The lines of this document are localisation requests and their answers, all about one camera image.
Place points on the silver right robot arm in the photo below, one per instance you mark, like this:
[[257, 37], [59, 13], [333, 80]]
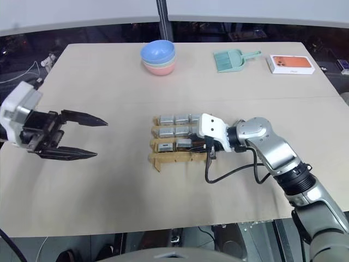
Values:
[[270, 144]]

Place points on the white orange phone box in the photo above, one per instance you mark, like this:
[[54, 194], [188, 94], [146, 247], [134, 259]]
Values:
[[293, 64]]

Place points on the dark rounded shape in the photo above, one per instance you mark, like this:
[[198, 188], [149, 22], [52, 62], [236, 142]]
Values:
[[231, 243]]

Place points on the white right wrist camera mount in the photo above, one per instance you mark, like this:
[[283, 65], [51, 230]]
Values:
[[212, 127]]

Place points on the blue plastic bowl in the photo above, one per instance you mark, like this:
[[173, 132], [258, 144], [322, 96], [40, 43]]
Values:
[[158, 52]]

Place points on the pink plastic bowl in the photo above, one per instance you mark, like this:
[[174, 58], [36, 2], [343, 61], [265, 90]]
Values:
[[159, 70]]

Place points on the green plastic dustpan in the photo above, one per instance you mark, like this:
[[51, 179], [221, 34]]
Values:
[[237, 60]]

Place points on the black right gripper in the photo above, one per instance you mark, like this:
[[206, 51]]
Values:
[[197, 143]]

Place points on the black upright pole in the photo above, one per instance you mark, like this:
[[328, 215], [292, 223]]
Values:
[[163, 19]]

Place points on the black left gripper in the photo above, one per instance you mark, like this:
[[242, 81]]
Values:
[[41, 131]]

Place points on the small white device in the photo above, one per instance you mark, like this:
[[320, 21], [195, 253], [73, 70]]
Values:
[[48, 60]]

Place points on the wooden slotted rack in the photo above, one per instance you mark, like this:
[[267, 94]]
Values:
[[169, 159]]

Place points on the green hand brush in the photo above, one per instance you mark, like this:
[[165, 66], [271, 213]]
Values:
[[222, 61]]

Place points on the small silver camera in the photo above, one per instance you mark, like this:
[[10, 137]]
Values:
[[182, 130], [181, 118], [195, 118], [166, 119], [165, 132], [184, 144], [165, 146]]

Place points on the green plastic bowl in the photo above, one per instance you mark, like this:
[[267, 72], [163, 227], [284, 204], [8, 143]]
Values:
[[172, 62]]

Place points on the small blue box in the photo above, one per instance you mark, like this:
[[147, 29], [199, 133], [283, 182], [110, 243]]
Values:
[[343, 64]]

